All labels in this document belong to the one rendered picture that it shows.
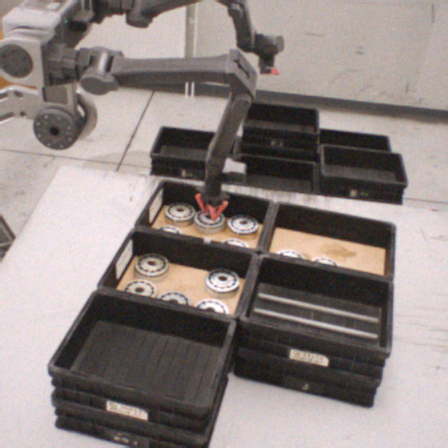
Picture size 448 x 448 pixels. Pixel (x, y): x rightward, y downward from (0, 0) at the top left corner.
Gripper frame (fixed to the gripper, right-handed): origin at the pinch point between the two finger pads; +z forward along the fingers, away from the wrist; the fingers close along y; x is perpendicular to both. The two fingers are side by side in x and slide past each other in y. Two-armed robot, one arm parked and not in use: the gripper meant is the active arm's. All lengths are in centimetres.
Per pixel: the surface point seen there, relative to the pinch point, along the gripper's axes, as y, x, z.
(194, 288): -22.8, 23.5, 4.8
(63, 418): -36, 74, 15
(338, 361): -69, 11, 2
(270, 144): 73, -102, 35
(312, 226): -23.1, -25.8, 0.1
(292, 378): -61, 18, 12
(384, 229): -41, -40, -5
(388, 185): 5, -112, 26
